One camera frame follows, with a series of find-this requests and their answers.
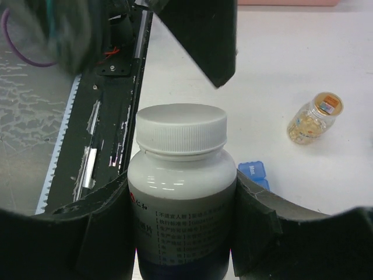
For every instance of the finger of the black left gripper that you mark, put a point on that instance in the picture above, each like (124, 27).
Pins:
(207, 30)

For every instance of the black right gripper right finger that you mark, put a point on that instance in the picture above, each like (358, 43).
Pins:
(276, 239)

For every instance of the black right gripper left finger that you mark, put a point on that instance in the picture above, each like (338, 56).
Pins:
(91, 238)

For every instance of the blue weekly pill organizer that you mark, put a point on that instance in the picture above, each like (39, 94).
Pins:
(256, 172)

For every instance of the white cap dark pill bottle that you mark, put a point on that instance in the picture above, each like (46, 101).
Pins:
(183, 211)

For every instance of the white bottle screw cap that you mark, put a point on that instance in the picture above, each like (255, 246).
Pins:
(181, 129)

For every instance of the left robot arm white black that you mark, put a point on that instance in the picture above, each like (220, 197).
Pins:
(74, 32)

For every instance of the clear bottle yellow pills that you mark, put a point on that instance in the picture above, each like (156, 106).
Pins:
(314, 118)

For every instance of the pink plastic basket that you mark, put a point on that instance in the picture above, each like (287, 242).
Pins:
(290, 2)

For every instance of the light blue cable duct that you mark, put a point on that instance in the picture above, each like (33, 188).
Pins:
(42, 202)

